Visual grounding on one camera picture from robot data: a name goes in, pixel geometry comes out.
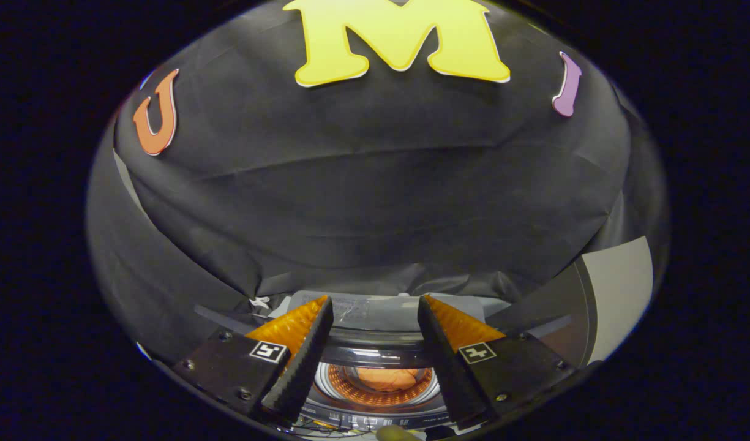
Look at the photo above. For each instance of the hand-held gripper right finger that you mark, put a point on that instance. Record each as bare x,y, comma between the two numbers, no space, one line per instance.
448,367

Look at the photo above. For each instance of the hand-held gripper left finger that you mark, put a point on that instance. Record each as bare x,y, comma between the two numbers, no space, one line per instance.
301,367

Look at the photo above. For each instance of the orange polo shirt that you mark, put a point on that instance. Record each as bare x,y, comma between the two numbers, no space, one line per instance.
387,378

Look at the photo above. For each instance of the dark washing machine lid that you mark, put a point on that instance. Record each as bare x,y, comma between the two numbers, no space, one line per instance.
374,346

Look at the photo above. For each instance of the dark grey washing machine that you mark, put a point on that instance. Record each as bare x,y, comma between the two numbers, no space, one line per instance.
374,422

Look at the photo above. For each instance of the light grey cabinet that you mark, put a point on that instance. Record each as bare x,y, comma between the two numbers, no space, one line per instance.
619,288

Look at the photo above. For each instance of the black backdrop cloth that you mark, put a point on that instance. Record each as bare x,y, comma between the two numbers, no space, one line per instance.
350,184

